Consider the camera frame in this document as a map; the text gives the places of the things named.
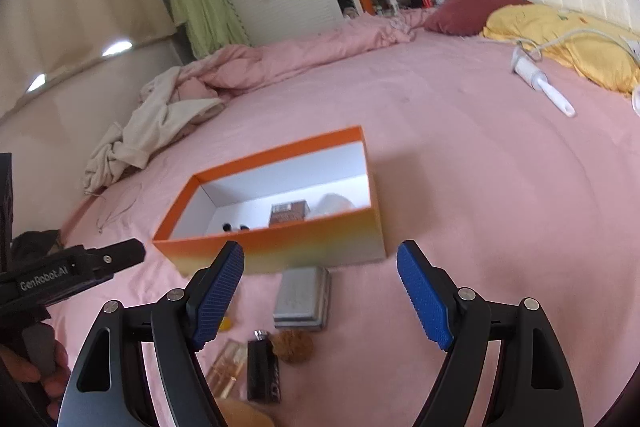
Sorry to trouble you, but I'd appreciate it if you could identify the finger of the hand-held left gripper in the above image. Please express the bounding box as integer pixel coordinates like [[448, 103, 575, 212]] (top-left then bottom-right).
[[84, 238, 147, 279]]

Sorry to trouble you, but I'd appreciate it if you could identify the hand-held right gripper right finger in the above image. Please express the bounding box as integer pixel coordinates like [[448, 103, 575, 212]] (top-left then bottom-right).
[[396, 240, 585, 427]]

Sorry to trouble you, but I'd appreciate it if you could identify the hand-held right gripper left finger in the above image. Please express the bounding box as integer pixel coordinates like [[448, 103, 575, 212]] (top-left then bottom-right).
[[56, 240, 246, 427]]

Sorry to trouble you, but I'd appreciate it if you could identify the amber glass perfume bottle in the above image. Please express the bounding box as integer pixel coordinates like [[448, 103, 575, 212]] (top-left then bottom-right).
[[207, 339, 249, 400]]

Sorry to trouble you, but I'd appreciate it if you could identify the orange cardboard box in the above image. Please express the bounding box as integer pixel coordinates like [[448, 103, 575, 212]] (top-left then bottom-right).
[[152, 125, 387, 276]]

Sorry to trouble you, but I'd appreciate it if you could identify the silver metal tin case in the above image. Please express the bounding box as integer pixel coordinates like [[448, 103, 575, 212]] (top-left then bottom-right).
[[272, 266, 332, 332]]

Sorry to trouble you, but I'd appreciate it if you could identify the black perfume bottle silver cap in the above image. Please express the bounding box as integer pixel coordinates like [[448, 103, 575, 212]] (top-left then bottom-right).
[[247, 329, 282, 404]]

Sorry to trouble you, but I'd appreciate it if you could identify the brown walnut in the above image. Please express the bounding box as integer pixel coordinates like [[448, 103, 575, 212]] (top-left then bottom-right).
[[272, 329, 315, 364]]

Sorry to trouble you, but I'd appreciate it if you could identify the person's left hand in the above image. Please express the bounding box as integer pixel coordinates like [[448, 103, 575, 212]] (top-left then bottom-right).
[[0, 341, 72, 413]]

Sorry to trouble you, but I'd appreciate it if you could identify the dark cloth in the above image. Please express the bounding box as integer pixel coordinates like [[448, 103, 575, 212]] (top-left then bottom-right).
[[11, 231, 63, 258]]

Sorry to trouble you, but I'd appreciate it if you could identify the small brown box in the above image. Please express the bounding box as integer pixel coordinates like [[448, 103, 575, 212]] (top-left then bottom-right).
[[269, 200, 308, 228]]

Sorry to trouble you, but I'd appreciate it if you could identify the beige crumpled cloth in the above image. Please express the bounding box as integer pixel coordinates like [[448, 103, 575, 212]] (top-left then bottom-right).
[[82, 67, 226, 195]]

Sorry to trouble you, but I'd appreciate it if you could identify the white rounded object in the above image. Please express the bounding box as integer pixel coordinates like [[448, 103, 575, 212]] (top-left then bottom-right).
[[309, 193, 357, 222]]

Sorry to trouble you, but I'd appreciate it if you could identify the pink bed sheet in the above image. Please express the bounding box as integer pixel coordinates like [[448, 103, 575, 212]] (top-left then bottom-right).
[[50, 22, 640, 427]]

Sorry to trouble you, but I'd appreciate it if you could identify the white lint roller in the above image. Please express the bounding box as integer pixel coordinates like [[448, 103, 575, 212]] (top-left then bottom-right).
[[510, 46, 577, 118]]

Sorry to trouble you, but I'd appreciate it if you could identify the pink crumpled duvet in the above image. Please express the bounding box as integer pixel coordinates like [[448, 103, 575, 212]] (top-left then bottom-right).
[[177, 7, 451, 95]]

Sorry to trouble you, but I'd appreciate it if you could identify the dark red pillow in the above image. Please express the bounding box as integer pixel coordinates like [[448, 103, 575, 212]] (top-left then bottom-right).
[[424, 0, 533, 36]]

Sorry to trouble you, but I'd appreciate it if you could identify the yellow pillow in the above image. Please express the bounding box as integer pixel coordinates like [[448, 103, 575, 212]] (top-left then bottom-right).
[[480, 3, 640, 95]]

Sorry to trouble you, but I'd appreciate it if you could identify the white cable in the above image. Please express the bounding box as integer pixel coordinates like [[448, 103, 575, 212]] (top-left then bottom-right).
[[515, 27, 640, 64]]

